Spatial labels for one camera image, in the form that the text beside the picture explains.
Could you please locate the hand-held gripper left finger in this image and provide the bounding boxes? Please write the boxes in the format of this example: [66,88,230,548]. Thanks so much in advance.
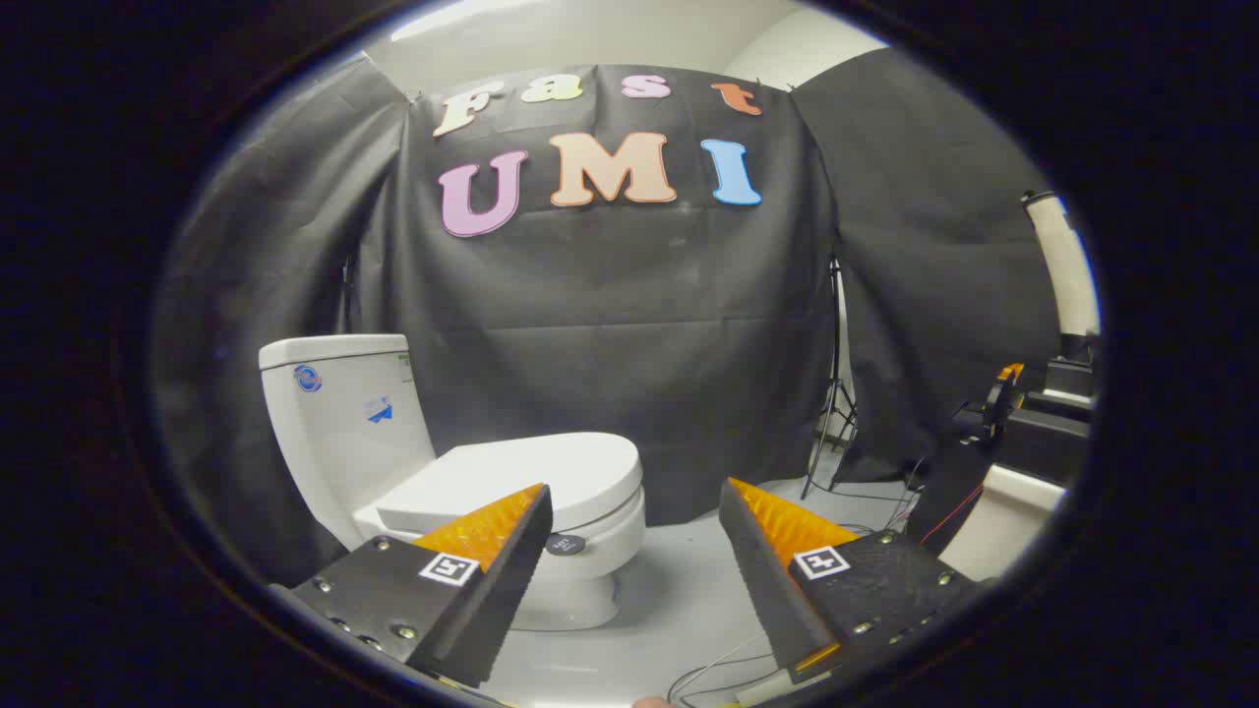
[268,482,554,689]

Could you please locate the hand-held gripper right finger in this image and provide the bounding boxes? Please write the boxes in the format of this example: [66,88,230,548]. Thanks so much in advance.
[718,478,985,684]

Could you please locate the white toilet lid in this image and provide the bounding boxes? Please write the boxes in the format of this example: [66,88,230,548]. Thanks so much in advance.
[374,432,645,538]

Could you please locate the white ceramic toilet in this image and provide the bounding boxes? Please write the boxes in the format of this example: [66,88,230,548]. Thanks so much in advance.
[258,334,648,632]

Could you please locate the black tripod stand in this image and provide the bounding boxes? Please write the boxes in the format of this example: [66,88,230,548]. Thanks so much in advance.
[799,258,862,501]

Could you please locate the black backdrop cloth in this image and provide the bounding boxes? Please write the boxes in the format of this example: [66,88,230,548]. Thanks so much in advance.
[152,47,1068,591]

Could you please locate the orange and black tool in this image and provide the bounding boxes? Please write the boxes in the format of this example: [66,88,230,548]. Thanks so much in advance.
[984,362,1026,434]

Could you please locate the black equipment stack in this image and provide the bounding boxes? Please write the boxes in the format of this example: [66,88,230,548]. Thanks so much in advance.
[905,359,1095,552]

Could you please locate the thin grey floor cable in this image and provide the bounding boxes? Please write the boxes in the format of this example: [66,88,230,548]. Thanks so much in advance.
[667,629,788,705]

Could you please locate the red floor cable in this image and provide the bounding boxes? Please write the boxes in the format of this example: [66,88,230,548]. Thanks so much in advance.
[917,484,985,548]

